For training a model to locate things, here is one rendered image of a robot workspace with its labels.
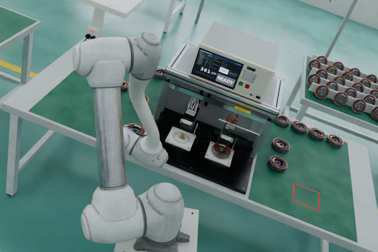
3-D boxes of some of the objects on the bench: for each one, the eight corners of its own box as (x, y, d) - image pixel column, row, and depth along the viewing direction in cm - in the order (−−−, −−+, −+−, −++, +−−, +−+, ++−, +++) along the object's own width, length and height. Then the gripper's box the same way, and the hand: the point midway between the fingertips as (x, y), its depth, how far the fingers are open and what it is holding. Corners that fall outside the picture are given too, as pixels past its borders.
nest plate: (229, 167, 244) (230, 165, 243) (204, 157, 245) (205, 156, 244) (233, 152, 257) (234, 150, 256) (210, 142, 257) (210, 140, 257)
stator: (277, 140, 283) (279, 135, 281) (291, 150, 278) (293, 145, 276) (268, 144, 276) (270, 140, 274) (281, 156, 270) (283, 151, 268)
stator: (287, 165, 264) (289, 160, 262) (283, 175, 255) (285, 171, 253) (270, 157, 266) (272, 152, 264) (265, 166, 257) (268, 162, 255)
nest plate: (189, 151, 246) (189, 149, 245) (165, 141, 246) (165, 139, 246) (195, 136, 258) (196, 135, 257) (172, 127, 259) (172, 126, 258)
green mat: (130, 151, 235) (130, 151, 235) (28, 111, 239) (28, 110, 239) (177, 77, 313) (177, 77, 313) (99, 47, 317) (99, 46, 317)
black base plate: (244, 194, 232) (246, 192, 231) (134, 151, 236) (135, 148, 235) (255, 145, 272) (256, 143, 270) (161, 108, 276) (161, 106, 274)
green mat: (357, 242, 227) (357, 242, 227) (248, 198, 231) (248, 198, 230) (347, 143, 305) (347, 142, 305) (265, 111, 309) (265, 111, 309)
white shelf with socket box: (112, 75, 291) (125, 13, 266) (62, 56, 293) (70, -8, 268) (131, 55, 320) (144, -2, 295) (85, 37, 322) (95, -21, 297)
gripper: (102, 134, 219) (113, 129, 241) (145, 151, 217) (153, 145, 239) (107, 120, 218) (118, 117, 240) (151, 136, 217) (157, 132, 239)
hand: (135, 131), depth 238 cm, fingers closed on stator, 11 cm apart
